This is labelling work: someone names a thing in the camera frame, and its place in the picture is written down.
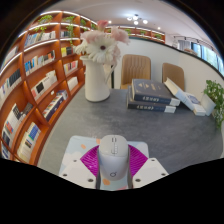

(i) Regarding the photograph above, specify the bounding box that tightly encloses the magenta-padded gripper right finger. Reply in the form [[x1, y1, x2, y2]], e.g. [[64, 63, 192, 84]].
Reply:
[[127, 144, 170, 190]]

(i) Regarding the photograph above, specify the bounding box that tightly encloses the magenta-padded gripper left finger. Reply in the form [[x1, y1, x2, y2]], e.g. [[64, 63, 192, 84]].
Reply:
[[59, 144, 101, 190]]

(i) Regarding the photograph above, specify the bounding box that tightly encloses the white computer mouse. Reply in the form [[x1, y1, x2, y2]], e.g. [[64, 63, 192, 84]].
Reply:
[[97, 134, 130, 183]]

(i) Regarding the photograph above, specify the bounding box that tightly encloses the pastel printed mouse pad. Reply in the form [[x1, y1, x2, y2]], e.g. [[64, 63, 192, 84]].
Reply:
[[59, 134, 150, 191]]

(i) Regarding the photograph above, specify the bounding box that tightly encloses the dark grey hardcover book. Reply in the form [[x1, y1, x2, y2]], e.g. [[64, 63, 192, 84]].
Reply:
[[130, 78, 181, 107], [126, 85, 178, 114]]

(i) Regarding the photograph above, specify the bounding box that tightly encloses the white book with blue cover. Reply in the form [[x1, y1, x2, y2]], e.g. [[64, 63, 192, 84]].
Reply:
[[185, 93, 208, 117]]

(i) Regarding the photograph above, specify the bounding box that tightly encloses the orange wooden bookshelf unit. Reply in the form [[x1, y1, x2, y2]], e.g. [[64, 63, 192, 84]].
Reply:
[[0, 9, 168, 167]]

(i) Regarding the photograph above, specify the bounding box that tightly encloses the green plant in white pot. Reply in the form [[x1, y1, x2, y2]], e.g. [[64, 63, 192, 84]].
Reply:
[[199, 79, 224, 131]]

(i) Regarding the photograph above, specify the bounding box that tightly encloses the white vase with pink flowers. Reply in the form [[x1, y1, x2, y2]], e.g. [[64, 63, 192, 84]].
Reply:
[[73, 19, 131, 103]]

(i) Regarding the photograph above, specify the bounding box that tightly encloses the tan upholstered chair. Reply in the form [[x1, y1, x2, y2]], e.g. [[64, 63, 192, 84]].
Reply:
[[162, 62, 186, 92], [119, 54, 152, 90]]

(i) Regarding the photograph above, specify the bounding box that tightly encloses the glass window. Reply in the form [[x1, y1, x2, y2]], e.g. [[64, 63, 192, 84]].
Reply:
[[173, 35, 224, 78]]

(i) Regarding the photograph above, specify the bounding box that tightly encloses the ceiling light cluster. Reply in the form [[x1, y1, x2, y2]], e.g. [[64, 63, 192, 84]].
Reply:
[[126, 13, 149, 26]]

